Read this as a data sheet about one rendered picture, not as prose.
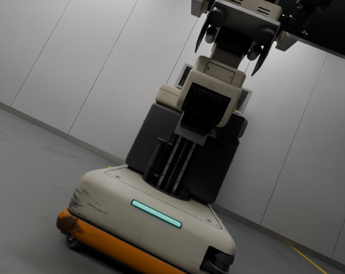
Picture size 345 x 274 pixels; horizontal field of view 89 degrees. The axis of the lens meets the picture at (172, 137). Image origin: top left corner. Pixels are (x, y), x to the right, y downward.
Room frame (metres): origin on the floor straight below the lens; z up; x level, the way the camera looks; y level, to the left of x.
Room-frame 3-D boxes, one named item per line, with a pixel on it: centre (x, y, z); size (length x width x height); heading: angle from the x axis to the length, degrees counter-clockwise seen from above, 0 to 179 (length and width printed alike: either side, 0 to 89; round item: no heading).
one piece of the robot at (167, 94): (1.04, -0.09, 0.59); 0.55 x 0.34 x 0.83; 86
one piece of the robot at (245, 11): (0.66, -0.06, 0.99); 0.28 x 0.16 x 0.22; 86
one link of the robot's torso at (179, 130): (0.78, -0.13, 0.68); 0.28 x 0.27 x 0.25; 86
